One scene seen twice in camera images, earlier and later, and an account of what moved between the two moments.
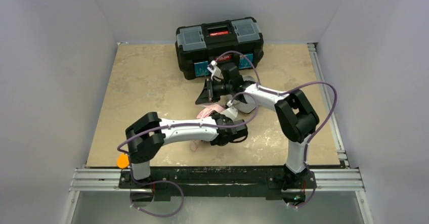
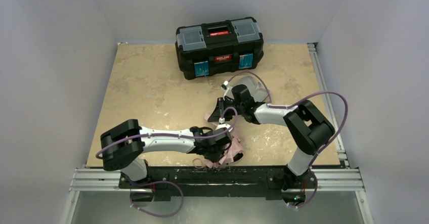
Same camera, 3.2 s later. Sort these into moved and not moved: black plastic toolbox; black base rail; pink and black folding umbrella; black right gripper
Moved: pink and black folding umbrella; black right gripper
Not moved: black base rail; black plastic toolbox
